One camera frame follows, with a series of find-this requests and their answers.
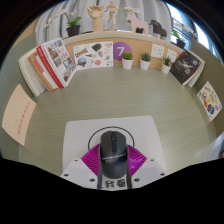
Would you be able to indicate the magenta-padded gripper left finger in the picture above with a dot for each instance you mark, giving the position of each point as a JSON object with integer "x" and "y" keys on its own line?
{"x": 78, "y": 173}

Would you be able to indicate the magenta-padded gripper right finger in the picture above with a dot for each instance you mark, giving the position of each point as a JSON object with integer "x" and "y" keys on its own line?
{"x": 148, "y": 171}

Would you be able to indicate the dark grey computer mouse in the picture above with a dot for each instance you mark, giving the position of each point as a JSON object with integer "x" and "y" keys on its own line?
{"x": 114, "y": 156}

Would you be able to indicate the pale pink paper card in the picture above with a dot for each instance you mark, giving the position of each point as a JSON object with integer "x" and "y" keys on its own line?
{"x": 18, "y": 115}

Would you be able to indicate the food sticker sheet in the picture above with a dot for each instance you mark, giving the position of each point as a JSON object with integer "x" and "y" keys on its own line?
{"x": 210, "y": 100}

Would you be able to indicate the small plant in white pot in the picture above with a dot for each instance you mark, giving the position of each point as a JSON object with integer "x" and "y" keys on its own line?
{"x": 166, "y": 69}
{"x": 127, "y": 64}
{"x": 145, "y": 65}

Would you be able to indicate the white books stack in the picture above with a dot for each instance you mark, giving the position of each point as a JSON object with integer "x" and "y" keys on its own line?
{"x": 199, "y": 76}

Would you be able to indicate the white and brown books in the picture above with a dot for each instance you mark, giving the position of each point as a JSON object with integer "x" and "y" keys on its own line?
{"x": 30, "y": 73}

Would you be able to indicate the black cover book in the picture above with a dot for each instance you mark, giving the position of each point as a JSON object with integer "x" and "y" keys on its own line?
{"x": 185, "y": 66}

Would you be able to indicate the red-spined photo magazine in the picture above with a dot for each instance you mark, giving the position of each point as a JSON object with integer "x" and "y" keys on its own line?
{"x": 58, "y": 61}

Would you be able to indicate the white assorted sticker sheet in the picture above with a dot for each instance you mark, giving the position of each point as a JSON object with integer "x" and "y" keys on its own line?
{"x": 93, "y": 55}

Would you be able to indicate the purple round number sign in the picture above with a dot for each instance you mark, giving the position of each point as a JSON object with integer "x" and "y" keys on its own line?
{"x": 120, "y": 50}

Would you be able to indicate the light wood desk backboard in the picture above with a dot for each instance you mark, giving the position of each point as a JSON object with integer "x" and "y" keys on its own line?
{"x": 140, "y": 45}

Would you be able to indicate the white orchid in black pot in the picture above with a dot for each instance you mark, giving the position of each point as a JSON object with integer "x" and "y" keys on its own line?
{"x": 73, "y": 30}
{"x": 181, "y": 43}

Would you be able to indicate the dark horse figurine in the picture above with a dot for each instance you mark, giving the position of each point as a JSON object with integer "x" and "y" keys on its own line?
{"x": 157, "y": 28}

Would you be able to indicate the pink horse figurine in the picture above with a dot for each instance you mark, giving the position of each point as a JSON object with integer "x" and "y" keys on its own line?
{"x": 137, "y": 24}

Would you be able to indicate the wooden hand model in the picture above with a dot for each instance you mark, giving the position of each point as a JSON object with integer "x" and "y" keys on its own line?
{"x": 96, "y": 18}

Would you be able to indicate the wooden artist mannequin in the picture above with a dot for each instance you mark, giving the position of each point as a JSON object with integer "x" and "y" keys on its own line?
{"x": 112, "y": 13}

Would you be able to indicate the white orchid plant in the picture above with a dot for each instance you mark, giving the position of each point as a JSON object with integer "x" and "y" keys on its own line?
{"x": 131, "y": 10}

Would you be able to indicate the grey curtain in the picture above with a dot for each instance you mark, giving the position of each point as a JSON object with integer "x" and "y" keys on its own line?
{"x": 80, "y": 8}

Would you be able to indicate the white wall socket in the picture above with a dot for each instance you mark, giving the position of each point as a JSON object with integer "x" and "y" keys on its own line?
{"x": 171, "y": 55}
{"x": 157, "y": 51}

